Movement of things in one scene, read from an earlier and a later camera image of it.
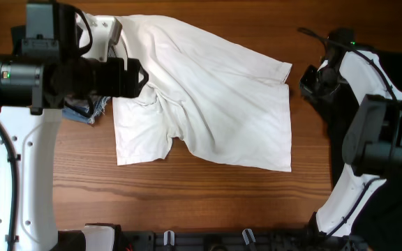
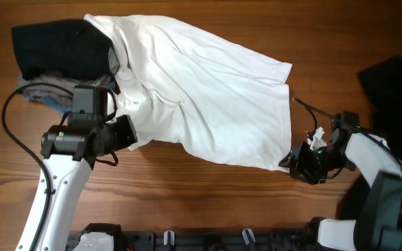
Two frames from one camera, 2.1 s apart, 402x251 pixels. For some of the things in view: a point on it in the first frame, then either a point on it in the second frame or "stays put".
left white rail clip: (169, 238) stays put
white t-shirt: (225, 104) stays put
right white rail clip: (246, 238) stays put
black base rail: (218, 241) stays put
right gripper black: (306, 88) to (298, 153)
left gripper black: (116, 85) to (130, 137)
